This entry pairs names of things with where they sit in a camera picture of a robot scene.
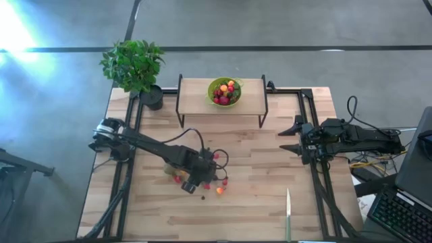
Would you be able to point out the small orange fruit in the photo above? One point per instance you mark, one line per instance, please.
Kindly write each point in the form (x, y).
(219, 190)

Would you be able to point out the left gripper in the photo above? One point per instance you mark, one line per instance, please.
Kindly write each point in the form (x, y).
(202, 167)

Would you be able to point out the large dark red plum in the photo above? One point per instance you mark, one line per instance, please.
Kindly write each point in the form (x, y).
(224, 100)

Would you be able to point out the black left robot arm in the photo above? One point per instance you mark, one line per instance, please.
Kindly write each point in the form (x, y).
(152, 146)

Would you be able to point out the black metal rig frame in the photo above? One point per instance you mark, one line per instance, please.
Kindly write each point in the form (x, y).
(307, 92)

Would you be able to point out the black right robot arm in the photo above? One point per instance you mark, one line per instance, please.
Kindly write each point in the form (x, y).
(364, 140)

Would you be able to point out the green potted plant black pot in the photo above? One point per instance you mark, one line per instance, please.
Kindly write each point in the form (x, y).
(133, 64)

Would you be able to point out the grey laptop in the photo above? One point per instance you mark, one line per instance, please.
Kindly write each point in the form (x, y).
(415, 162)

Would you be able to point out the white paper sheet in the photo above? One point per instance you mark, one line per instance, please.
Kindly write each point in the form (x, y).
(362, 199)

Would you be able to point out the backlit black keyboard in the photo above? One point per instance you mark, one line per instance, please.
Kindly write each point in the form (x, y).
(395, 212)

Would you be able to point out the dark side table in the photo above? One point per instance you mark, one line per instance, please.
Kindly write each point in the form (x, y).
(20, 162)

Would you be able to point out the green colander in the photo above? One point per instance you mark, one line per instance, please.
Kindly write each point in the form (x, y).
(210, 91)

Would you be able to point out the wooden shelf riser black legs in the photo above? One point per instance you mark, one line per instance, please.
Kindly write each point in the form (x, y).
(192, 98)

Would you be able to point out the brown-green kiwi fruit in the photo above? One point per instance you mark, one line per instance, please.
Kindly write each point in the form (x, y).
(167, 169)

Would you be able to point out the large yellow-red peach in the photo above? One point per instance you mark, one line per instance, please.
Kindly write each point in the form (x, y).
(231, 83)

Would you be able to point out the red strawberry green leaves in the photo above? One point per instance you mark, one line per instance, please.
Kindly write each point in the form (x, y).
(177, 179)
(206, 186)

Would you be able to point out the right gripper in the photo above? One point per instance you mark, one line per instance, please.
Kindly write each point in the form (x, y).
(310, 141)

